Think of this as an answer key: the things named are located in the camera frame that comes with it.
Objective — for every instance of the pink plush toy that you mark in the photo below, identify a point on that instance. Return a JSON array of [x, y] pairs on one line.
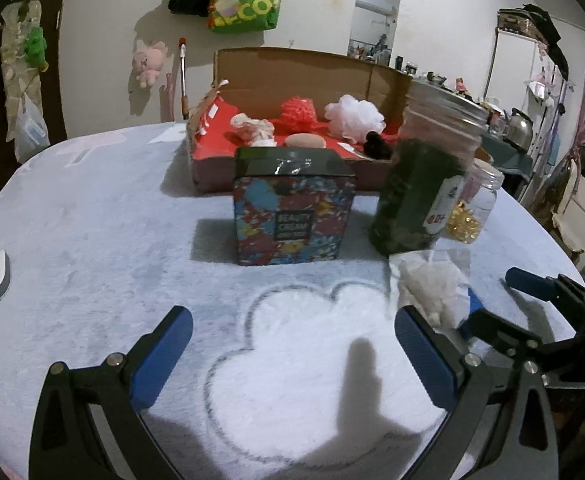
[[148, 62]]

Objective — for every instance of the row of cosmetic bottles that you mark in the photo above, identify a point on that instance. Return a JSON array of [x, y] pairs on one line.
[[452, 85]]

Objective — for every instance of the white bath pouf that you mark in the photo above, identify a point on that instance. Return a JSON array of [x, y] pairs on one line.
[[355, 116]]

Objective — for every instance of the hanging plastic bags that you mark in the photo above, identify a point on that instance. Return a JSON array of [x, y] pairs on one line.
[[30, 125]]

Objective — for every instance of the cardboard box with red lining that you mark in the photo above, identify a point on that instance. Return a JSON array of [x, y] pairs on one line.
[[272, 72]]

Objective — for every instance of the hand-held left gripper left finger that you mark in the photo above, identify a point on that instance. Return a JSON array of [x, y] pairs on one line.
[[165, 355]]

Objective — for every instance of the red bath pouf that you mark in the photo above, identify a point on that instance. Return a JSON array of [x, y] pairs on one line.
[[296, 112]]

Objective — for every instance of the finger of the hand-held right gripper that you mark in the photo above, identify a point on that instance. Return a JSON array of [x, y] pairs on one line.
[[527, 281], [502, 332]]

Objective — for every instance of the black scrunchie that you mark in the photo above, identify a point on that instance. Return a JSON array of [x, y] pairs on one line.
[[376, 145]]

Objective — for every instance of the wall mirror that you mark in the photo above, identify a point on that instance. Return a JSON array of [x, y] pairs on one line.
[[372, 15]]

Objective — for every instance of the white mesh pouf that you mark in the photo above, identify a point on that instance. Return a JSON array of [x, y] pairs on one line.
[[430, 285]]

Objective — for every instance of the clear jar with gold pieces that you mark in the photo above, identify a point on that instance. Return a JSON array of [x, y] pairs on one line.
[[477, 205]]

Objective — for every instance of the cream crocheted scrunchie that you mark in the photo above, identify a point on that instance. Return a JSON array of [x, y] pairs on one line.
[[263, 131]]

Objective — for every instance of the colourful patterned box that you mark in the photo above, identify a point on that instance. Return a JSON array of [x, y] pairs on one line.
[[292, 210]]

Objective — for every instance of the green plush toy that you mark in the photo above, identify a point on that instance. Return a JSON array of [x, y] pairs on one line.
[[36, 47]]

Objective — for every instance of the jar of green dried leaves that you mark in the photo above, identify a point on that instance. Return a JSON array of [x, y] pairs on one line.
[[417, 195]]

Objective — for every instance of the light blue blanket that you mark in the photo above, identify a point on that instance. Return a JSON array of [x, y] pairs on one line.
[[97, 240]]

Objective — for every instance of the metal clothes rack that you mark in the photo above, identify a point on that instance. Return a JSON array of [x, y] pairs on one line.
[[512, 70]]

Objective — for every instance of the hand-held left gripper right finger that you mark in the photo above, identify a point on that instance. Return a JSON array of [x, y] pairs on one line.
[[422, 355]]

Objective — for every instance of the beige makeup sponge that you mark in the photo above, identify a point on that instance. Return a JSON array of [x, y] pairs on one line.
[[305, 141]]

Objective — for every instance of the black cloth on rack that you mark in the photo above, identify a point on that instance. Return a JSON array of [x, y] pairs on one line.
[[547, 30]]

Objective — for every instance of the metal kettle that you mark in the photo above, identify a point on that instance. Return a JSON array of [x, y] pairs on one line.
[[518, 129]]

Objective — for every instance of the desk with dark green cloth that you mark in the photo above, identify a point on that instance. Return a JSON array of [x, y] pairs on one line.
[[512, 160]]

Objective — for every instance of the dark door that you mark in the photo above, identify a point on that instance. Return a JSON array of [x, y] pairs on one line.
[[57, 85]]

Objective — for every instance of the patterned bag on rack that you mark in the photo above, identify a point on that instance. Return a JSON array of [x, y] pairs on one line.
[[514, 22]]

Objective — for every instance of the cream fuzzy scrunchie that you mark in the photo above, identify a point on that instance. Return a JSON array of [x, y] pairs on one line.
[[242, 124]]

